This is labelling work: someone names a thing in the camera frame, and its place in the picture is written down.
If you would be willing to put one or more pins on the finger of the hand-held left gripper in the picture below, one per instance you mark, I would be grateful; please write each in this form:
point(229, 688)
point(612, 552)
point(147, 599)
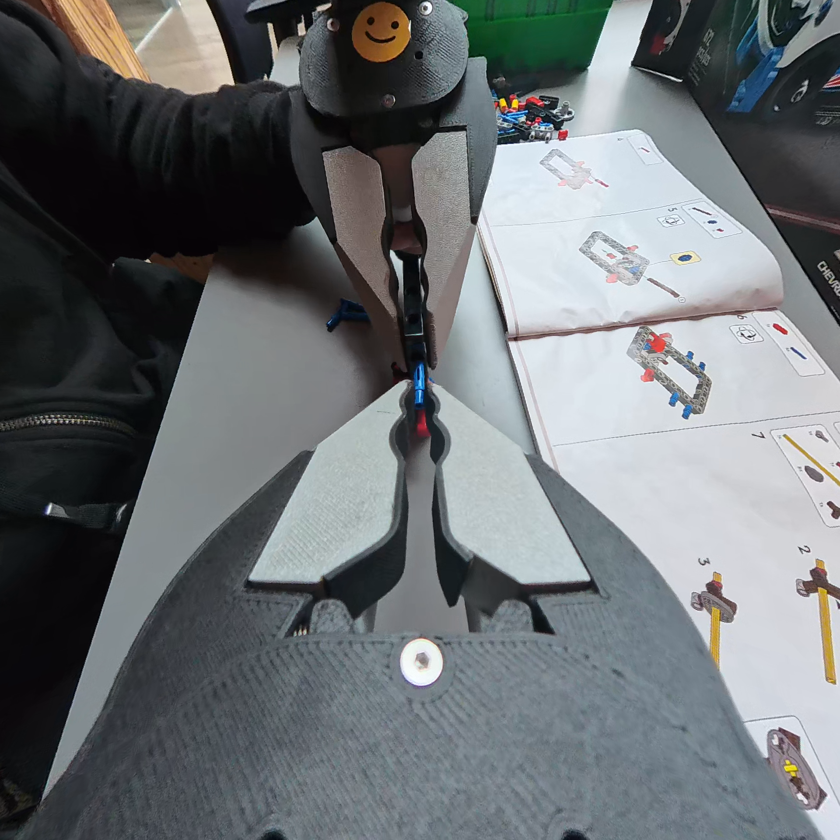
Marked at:
point(449, 216)
point(358, 216)

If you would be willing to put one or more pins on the person's torso in black jacket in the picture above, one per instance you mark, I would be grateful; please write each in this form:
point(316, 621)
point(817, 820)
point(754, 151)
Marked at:
point(65, 361)

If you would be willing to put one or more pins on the green plastic bin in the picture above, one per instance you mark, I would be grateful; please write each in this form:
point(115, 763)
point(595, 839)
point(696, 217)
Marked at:
point(525, 33)

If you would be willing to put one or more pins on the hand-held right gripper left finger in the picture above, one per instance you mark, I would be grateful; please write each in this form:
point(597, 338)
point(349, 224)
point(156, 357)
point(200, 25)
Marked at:
point(328, 518)

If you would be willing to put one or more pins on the black chair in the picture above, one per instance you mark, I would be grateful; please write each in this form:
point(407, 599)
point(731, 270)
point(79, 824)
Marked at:
point(243, 46)

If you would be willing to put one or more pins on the black lego set box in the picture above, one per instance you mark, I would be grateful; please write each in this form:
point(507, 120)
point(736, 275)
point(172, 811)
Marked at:
point(754, 131)

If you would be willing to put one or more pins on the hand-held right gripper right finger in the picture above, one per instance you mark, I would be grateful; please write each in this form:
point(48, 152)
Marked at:
point(512, 518)

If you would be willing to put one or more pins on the pile of loose lego pieces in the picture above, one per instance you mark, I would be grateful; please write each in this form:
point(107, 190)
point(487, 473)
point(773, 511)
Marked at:
point(525, 115)

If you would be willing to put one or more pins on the person's left hand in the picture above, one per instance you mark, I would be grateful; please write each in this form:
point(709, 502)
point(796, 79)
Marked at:
point(407, 239)

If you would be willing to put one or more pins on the lego instruction booklet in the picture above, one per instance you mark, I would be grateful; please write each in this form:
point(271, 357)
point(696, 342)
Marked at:
point(656, 459)

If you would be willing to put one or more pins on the black lego frame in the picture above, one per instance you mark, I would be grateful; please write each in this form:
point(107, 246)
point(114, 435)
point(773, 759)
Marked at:
point(413, 308)

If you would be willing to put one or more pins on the person's left forearm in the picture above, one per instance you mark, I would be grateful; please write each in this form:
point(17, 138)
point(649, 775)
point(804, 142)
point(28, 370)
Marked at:
point(197, 164)

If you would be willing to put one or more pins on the wooden post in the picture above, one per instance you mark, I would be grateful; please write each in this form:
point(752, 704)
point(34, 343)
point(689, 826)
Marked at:
point(98, 33)

